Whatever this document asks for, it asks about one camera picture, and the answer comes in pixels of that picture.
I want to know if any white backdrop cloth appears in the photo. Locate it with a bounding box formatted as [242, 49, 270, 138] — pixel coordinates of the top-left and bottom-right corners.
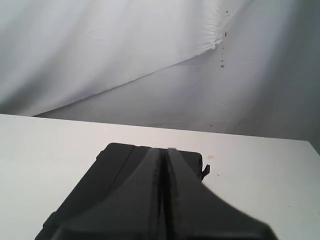
[0, 0, 320, 141]

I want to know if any black plastic tool case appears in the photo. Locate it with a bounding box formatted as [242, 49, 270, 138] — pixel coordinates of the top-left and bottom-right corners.
[33, 142, 211, 240]

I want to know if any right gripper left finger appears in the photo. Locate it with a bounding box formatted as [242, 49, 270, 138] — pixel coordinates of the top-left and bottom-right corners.
[37, 147, 162, 240]

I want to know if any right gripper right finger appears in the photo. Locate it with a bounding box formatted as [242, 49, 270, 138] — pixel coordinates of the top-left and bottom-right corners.
[165, 148, 277, 240]

